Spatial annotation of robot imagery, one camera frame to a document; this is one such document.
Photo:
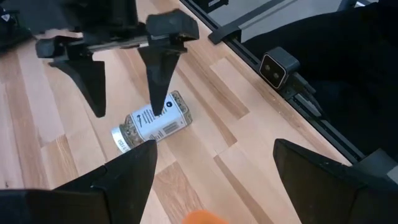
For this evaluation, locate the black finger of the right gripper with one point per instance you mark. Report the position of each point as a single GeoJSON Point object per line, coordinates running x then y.
{"type": "Point", "coordinates": [161, 71]}
{"type": "Point", "coordinates": [87, 84]}

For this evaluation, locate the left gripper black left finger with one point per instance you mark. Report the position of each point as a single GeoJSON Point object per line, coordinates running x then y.
{"type": "Point", "coordinates": [130, 186]}

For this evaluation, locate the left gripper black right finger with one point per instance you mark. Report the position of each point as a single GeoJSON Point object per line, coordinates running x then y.
{"type": "Point", "coordinates": [317, 193]}

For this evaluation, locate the glass seasoning jar white label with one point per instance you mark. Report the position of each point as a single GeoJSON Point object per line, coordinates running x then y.
{"type": "Point", "coordinates": [168, 123]}

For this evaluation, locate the orange translucent plastic container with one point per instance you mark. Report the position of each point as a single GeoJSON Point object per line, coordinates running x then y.
{"type": "Point", "coordinates": [205, 217]}

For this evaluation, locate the black metal table frame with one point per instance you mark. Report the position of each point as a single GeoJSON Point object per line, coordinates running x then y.
{"type": "Point", "coordinates": [224, 34]}

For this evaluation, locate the small black camera box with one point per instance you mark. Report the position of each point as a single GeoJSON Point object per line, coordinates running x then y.
{"type": "Point", "coordinates": [276, 67]}

